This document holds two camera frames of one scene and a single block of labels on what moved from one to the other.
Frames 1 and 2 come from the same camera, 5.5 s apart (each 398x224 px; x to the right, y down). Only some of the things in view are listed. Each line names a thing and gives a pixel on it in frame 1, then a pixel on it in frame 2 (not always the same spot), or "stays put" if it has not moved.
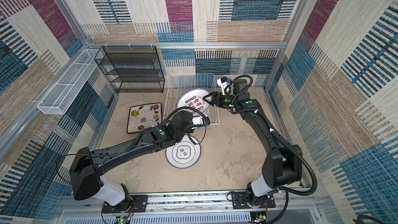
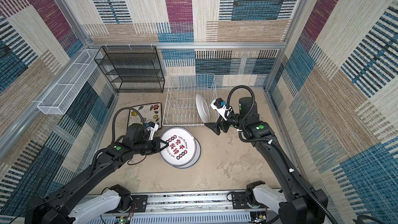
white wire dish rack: (180, 82) stays put
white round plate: (194, 98) to (182, 146)
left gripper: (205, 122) to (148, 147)
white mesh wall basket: (59, 98) stays put
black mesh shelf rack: (132, 69) stays put
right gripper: (215, 95) to (214, 126)
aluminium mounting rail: (201, 208) stays put
